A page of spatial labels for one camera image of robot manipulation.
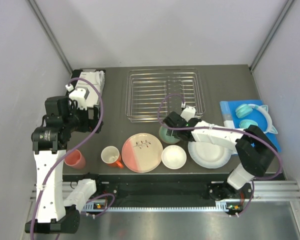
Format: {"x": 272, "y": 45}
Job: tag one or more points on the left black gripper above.
{"x": 89, "y": 124}

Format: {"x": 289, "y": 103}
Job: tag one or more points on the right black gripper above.
{"x": 170, "y": 132}

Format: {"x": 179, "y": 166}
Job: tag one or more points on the green ceramic bowl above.
{"x": 166, "y": 135}

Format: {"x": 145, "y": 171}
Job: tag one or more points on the small white bowl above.
{"x": 174, "y": 157}

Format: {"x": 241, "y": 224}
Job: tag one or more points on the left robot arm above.
{"x": 52, "y": 214}

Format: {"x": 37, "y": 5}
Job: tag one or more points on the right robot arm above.
{"x": 255, "y": 151}

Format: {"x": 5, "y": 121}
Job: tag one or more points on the pink plastic cup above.
{"x": 75, "y": 160}

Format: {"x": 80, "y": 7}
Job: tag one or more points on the orange white mug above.
{"x": 111, "y": 156}

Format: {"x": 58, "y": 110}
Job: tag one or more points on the pink cream floral plate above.
{"x": 142, "y": 152}

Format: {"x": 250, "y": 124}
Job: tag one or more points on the black tray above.
{"x": 75, "y": 75}

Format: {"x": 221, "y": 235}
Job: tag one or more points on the white blue-rimmed plate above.
{"x": 208, "y": 155}

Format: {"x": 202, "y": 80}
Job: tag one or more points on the blue folder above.
{"x": 241, "y": 114}

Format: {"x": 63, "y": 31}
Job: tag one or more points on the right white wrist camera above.
{"x": 188, "y": 112}

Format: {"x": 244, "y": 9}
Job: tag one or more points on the metal wire dish rack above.
{"x": 147, "y": 88}

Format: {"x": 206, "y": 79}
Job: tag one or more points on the aluminium rail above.
{"x": 264, "y": 191}

